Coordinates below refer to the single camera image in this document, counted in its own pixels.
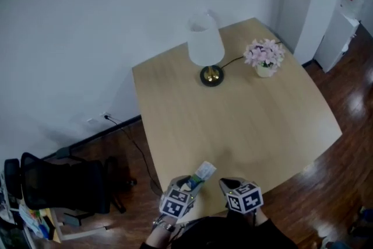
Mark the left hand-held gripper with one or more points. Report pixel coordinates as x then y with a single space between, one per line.
175 204

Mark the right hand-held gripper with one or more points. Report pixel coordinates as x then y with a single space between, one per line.
246 199

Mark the white green milk carton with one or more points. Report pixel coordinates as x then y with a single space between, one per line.
205 170

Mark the person's right forearm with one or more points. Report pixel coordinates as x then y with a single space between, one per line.
261 218

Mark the person's left forearm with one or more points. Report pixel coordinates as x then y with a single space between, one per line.
158 239

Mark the silver wristwatch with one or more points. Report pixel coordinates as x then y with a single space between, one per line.
164 226

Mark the person's black top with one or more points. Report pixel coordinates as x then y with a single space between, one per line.
227 234

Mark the black office chair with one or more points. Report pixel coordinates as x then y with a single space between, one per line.
64 183

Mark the pink flowers in white pot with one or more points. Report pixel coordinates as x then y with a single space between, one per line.
263 55

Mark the white shade brass table lamp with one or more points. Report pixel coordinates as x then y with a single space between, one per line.
204 43

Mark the colourful desk clutter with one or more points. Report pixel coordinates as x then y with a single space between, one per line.
26 218

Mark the white water dispenser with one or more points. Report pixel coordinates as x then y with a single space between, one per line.
335 43

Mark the white wall socket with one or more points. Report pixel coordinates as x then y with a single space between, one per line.
106 115

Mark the wooden side desk white frame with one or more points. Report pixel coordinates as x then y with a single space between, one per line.
84 233

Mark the white blank wall plate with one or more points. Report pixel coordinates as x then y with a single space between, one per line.
91 120

